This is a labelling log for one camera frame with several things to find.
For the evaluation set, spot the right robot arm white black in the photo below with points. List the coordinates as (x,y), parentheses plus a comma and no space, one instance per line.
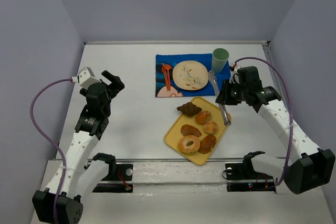
(306,165)

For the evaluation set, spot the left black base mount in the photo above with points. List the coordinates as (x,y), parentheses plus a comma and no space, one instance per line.
(118,182)

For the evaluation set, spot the aluminium front rail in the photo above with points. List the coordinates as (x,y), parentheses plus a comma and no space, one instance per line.
(232,159)

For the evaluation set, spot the sesame glazed bun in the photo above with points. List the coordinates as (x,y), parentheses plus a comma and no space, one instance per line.
(202,117)

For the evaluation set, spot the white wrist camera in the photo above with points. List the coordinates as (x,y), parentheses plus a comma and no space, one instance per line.
(86,78)
(234,73)

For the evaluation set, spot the beige ceramic plate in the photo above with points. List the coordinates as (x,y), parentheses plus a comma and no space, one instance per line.
(190,75)

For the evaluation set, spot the dark chocolate croissant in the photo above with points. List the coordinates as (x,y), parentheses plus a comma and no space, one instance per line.
(189,109)

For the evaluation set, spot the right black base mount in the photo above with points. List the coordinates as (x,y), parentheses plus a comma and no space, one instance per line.
(239,180)

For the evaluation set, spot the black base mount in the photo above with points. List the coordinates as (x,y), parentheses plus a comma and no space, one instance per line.
(118,182)
(239,180)

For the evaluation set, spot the light round bread roll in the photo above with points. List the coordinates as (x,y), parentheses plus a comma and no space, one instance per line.
(210,127)

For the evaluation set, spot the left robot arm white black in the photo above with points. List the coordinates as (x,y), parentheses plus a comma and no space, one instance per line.
(62,200)

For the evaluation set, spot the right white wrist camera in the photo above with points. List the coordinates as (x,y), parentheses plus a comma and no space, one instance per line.
(234,73)

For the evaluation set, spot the green plastic cup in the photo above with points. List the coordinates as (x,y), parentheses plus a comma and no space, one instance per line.
(219,58)

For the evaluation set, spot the orange plastic fork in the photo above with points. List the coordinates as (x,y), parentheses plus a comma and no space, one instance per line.
(166,71)

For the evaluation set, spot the blue patterned placemat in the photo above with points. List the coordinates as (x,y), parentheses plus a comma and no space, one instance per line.
(173,60)

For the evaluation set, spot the brown oval bread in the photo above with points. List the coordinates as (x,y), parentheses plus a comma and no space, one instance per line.
(187,129)

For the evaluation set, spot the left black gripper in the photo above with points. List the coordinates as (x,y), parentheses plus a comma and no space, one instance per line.
(113,82)

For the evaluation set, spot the sugared ring donut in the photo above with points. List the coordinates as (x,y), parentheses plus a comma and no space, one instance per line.
(189,144)

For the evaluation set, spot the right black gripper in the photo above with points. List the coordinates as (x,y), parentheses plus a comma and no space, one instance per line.
(226,94)

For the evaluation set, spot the brown glazed pastry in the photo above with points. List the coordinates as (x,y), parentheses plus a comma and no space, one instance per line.
(207,144)

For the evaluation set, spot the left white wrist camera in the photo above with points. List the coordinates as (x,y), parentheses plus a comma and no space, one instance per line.
(86,78)

